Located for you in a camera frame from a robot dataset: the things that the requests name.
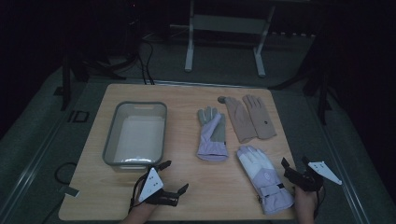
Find hand-held gripper cable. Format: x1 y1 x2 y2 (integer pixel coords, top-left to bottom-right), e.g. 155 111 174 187
128 172 151 214
313 186 327 219

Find black cable loop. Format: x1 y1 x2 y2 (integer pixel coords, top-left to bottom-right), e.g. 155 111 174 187
54 161 78 185

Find lilac and white ski glove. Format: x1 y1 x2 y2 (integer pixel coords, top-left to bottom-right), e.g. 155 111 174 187
235 145 295 217

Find grey tape piece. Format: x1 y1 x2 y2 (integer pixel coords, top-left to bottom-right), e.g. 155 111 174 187
58 185 80 198

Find person's right hand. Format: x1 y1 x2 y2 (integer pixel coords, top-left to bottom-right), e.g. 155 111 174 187
293 185 320 217

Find right hand-held gripper cable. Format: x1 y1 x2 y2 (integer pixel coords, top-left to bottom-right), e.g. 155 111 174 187
313 186 327 219

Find black stand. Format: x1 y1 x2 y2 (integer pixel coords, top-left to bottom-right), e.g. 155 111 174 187
270 59 333 126
53 18 139 112

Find lilac glove with grey palm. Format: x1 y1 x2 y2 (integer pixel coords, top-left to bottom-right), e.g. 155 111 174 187
196 105 230 162

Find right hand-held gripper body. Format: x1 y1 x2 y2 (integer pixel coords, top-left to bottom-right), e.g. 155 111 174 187
283 161 343 192

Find clear plastic tray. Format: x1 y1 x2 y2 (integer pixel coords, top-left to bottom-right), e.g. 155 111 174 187
102 101 168 172

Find person's left hand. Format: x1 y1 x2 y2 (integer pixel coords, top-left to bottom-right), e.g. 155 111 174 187
133 199 161 217

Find white metal table frame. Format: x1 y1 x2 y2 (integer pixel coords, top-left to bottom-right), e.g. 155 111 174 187
184 0 277 78

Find beige glove with dark button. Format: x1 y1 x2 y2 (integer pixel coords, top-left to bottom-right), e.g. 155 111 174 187
242 93 277 140

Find black floor cables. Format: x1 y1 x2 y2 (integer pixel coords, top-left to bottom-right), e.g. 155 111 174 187
135 38 156 86

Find beige glove with grey fingertip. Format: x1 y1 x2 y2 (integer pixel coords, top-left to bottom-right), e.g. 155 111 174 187
217 95 259 145

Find left hand-held gripper cable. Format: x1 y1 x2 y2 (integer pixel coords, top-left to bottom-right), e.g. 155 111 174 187
128 172 151 214

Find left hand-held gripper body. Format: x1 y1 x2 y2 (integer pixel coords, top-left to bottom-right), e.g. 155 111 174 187
132 167 181 208

